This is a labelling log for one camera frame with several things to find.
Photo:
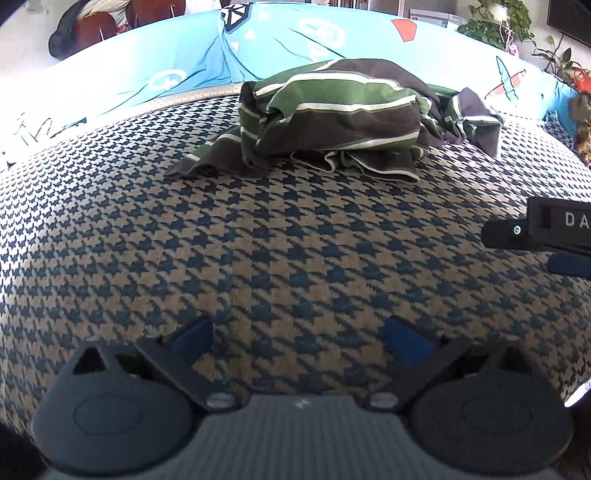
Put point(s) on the red plant wrapping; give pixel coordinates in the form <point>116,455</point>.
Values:
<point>581,79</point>

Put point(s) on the brown wooden chair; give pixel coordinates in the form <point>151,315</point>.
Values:
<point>157,9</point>
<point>97,30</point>

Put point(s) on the small potted plant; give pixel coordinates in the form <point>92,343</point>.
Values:
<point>556,57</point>

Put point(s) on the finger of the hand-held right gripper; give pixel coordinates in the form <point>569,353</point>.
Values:
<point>570,266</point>

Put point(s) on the green brown striped shirt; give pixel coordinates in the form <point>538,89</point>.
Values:
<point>346,115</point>

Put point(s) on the black television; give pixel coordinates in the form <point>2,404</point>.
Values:
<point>572,16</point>

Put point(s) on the large potted plant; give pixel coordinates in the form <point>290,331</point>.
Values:
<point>494,23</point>

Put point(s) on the blue printed bed sheet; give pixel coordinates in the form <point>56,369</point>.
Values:
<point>277,50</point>

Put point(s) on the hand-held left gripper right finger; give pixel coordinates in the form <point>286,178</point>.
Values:
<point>408,344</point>

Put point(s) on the houndstooth mattress cover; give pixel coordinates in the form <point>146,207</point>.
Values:
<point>277,240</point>

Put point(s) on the brown patterned cushion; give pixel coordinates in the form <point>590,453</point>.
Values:
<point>582,124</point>

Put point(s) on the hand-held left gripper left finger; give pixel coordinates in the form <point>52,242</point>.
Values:
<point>191,339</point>

